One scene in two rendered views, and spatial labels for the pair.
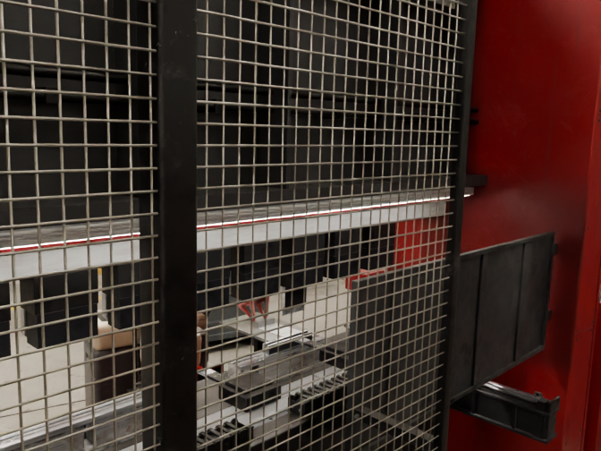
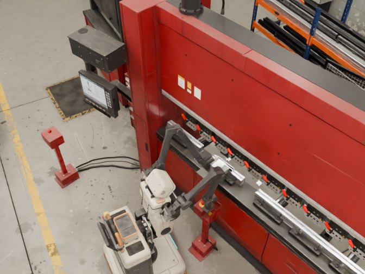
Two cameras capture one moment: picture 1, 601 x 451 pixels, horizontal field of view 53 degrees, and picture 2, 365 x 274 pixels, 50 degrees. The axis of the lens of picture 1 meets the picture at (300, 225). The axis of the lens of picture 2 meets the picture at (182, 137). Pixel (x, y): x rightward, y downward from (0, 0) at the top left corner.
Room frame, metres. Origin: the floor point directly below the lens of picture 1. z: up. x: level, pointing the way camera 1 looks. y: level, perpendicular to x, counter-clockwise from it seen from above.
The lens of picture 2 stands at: (2.15, 2.43, 3.88)
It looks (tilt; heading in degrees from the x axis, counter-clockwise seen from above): 47 degrees down; 274
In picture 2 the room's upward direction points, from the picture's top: straight up
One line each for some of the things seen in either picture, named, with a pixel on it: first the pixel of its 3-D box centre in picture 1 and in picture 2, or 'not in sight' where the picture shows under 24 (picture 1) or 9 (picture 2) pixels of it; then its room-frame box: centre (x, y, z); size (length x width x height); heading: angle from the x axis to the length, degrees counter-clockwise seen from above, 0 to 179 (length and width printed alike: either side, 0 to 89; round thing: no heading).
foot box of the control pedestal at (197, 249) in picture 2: not in sight; (202, 246); (2.07, 0.41, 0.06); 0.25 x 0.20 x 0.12; 48
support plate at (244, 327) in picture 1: (262, 327); (213, 170); (2.01, 0.12, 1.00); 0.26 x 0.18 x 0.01; 46
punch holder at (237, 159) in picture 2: (253, 267); (240, 154); (1.79, 0.14, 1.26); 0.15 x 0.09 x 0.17; 136
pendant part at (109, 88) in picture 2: not in sight; (100, 92); (3.13, -0.43, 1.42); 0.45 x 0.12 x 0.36; 145
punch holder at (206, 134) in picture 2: (339, 251); (208, 130); (2.08, -0.14, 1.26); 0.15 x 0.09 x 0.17; 136
